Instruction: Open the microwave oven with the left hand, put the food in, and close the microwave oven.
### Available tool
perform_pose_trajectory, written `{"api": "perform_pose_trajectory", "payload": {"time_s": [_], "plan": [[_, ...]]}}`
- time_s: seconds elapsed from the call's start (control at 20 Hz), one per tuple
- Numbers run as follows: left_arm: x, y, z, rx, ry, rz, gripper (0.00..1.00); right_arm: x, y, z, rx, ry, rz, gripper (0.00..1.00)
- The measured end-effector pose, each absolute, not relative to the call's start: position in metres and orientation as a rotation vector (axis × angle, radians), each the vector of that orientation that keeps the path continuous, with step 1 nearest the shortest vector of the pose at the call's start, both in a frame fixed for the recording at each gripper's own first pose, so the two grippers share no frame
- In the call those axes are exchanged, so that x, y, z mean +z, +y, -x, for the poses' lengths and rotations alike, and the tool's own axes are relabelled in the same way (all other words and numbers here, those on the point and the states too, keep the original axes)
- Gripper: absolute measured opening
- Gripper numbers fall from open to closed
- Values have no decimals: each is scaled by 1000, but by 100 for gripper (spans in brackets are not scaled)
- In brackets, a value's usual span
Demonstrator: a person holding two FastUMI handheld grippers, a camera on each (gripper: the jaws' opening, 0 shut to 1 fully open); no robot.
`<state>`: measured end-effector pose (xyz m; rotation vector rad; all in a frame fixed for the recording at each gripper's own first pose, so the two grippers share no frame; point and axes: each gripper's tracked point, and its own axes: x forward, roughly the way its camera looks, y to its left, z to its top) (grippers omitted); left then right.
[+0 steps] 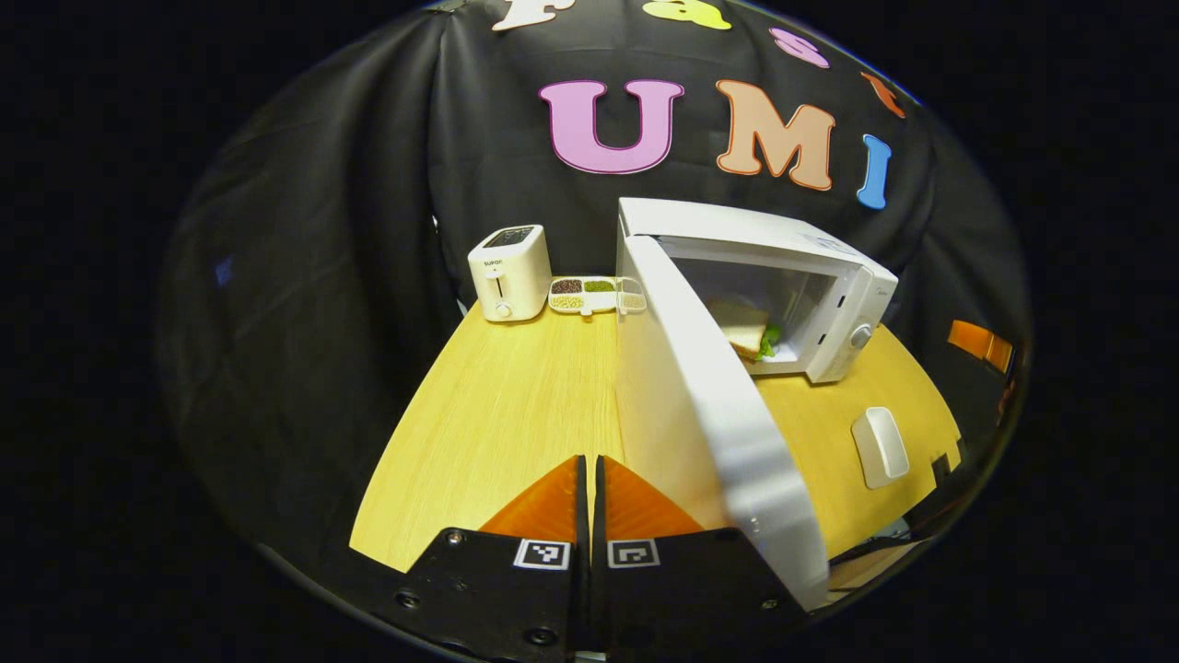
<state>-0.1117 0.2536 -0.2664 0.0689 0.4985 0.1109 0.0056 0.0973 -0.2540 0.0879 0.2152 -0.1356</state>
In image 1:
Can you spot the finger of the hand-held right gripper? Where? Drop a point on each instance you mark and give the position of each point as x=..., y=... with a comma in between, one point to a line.
x=978, y=343

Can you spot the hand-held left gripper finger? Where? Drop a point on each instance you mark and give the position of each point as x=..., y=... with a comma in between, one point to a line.
x=600, y=516
x=582, y=516

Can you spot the white microwave oven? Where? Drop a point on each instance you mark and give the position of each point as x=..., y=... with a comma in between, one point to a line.
x=700, y=442

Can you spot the bread and lettuce sandwich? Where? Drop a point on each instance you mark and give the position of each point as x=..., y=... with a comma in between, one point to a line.
x=741, y=331

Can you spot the white rectangular plate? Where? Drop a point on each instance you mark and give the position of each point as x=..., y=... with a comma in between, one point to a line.
x=880, y=447

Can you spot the divided tray of beans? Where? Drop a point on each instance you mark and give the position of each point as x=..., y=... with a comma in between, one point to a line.
x=580, y=295

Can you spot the white toaster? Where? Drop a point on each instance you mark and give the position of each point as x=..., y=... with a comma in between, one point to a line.
x=516, y=276

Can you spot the black backdrop cloth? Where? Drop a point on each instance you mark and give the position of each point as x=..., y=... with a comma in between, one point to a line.
x=304, y=276

